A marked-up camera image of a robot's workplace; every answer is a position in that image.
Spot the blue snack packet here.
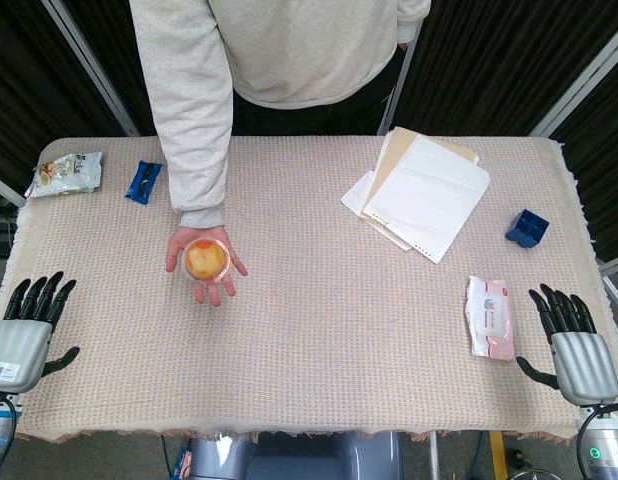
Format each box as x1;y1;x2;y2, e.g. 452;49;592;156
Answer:
124;160;164;204

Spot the person's grey sleeved forearm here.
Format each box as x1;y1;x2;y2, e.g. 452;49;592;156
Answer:
129;0;235;230

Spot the green snack bag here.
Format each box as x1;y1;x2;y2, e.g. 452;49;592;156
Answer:
24;151;104;200

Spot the blue plastic compartment box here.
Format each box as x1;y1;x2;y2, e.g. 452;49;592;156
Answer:
505;208;550;250

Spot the beige woven tablecloth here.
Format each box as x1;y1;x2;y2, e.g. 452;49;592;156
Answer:
2;134;616;444

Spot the white lined paper sheet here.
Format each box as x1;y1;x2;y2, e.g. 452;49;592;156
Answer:
362;136;491;265

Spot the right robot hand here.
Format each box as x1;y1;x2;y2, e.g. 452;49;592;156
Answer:
515;283;618;406

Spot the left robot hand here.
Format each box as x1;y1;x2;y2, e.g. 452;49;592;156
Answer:
0;271;82;394

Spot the orange pastry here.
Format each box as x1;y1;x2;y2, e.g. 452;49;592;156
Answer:
182;237;232;284

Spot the pink wet wipes pack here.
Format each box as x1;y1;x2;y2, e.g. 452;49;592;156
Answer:
464;275;516;363

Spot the person's torso in grey sweatshirt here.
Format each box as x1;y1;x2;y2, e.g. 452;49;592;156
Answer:
129;0;433;110

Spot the person's bare hand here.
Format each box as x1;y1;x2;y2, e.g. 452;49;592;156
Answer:
165;224;249;307

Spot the beige paper folder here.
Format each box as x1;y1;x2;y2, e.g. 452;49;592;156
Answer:
359;126;483;252

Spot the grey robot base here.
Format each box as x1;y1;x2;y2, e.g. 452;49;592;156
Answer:
174;430;405;480

